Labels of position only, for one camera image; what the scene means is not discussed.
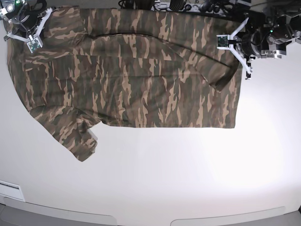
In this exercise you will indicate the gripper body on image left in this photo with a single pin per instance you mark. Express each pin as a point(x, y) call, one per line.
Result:
point(27, 21)

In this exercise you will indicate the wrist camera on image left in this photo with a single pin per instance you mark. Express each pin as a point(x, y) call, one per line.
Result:
point(34, 44)

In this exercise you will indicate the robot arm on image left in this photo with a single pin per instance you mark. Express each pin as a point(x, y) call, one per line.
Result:
point(28, 21)

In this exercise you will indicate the white label plate on table edge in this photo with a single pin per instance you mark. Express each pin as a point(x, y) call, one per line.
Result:
point(11, 191)

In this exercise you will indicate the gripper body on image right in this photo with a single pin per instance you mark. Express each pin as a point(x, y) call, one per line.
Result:
point(236, 49)

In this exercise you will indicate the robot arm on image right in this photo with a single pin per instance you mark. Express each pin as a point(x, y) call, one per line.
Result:
point(265, 36)

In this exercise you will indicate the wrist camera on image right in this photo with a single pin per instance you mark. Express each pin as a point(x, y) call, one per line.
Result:
point(223, 42)

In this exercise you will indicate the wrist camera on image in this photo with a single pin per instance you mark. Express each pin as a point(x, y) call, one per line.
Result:
point(223, 42)
point(34, 44)

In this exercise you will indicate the camouflage T-shirt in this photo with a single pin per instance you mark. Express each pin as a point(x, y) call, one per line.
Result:
point(126, 68)

